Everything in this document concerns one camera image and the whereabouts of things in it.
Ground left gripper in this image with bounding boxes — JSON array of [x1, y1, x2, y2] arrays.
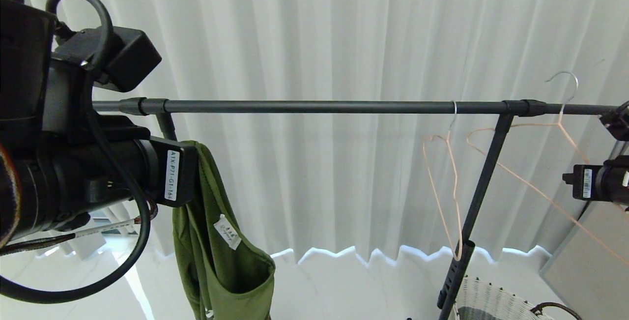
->
[[19, 136, 199, 236]]

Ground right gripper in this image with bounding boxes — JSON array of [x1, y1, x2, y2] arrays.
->
[[572, 157, 629, 206]]

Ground pink clothes hanger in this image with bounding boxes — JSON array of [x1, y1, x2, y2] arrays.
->
[[423, 101, 463, 262], [466, 71, 629, 267]]

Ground green short-sleeved shirt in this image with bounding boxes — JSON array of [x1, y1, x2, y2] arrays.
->
[[172, 141, 277, 320]]

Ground white laundry basket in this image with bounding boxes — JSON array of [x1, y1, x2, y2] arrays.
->
[[451, 275, 584, 320]]

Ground black clothes rack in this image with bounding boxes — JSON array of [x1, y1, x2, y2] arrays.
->
[[91, 98, 629, 320]]

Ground white curtain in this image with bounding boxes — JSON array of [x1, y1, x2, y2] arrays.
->
[[0, 0, 629, 267]]

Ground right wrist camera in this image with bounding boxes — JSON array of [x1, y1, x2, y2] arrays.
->
[[599, 100, 629, 142]]

